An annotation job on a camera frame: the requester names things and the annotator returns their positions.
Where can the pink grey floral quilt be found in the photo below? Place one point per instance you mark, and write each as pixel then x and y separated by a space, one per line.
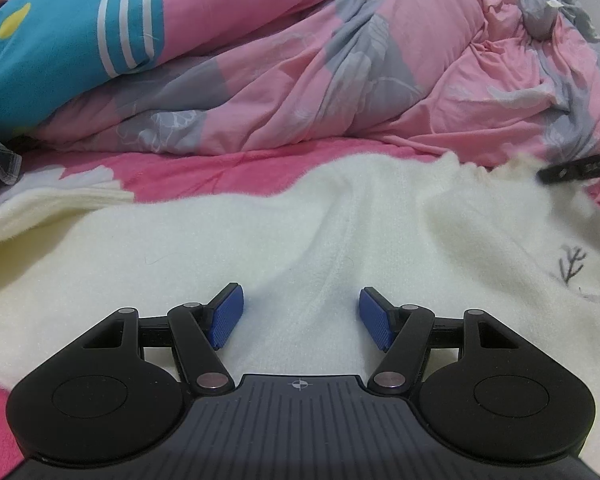
pixel 330 85

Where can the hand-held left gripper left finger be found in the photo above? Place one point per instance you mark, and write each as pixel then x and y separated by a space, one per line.
pixel 227 317

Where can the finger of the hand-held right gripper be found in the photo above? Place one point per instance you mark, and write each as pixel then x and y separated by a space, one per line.
pixel 580 167

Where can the black white plaid shirt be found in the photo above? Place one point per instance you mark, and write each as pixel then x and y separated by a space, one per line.
pixel 0 157

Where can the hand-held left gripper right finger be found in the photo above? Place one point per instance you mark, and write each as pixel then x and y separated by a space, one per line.
pixel 375 317

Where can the pink floral bed sheet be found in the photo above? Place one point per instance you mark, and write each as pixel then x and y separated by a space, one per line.
pixel 205 170

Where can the blue striped cartoon blanket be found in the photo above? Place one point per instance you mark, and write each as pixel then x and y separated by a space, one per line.
pixel 55 35

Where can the white fuzzy sweater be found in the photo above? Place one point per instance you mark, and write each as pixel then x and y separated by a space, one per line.
pixel 305 240

